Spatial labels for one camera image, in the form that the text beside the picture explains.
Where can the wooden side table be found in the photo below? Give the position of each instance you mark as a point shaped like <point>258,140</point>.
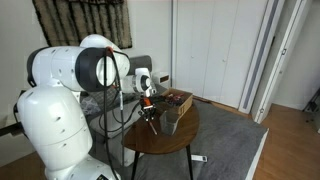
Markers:
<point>141,139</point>

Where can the grey mesh pencil cup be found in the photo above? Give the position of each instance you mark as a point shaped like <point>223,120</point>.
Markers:
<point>168,122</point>

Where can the white closet doors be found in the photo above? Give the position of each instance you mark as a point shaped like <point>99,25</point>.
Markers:
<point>221,46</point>

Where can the brown cardboard box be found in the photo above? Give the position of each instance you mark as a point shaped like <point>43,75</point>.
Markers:
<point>175,100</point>

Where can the woven wall hanging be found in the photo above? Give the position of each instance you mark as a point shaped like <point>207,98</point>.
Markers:
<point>68,22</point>

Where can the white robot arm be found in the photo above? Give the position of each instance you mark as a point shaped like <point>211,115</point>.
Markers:
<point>50,110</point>

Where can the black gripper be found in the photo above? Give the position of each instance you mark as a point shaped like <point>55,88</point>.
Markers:
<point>147,109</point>

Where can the grey upholstered headboard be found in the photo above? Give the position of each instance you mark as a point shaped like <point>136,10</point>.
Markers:
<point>143,61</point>

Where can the white remote control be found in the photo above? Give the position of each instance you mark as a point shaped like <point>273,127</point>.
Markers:
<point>199,158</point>

